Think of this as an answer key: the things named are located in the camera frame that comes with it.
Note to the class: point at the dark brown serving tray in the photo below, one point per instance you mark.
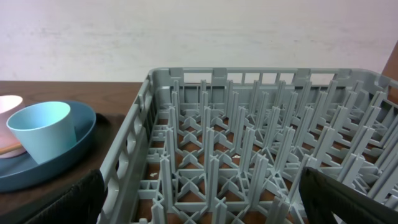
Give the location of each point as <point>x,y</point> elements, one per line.
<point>106,128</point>

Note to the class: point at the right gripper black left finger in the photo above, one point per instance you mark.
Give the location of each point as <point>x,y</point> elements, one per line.
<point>81,203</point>

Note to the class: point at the grey plastic dishwasher rack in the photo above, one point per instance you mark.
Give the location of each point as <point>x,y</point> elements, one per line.
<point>227,145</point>

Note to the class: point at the wooden chopstick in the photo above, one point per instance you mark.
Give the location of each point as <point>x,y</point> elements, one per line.
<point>10,148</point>

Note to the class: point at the dark blue plate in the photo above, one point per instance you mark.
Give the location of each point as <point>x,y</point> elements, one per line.
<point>22,171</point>

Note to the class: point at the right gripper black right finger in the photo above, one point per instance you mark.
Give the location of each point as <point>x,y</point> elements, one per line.
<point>324,197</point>

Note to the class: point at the light blue plastic cup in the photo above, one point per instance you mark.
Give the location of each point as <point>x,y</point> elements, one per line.
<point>45,130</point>

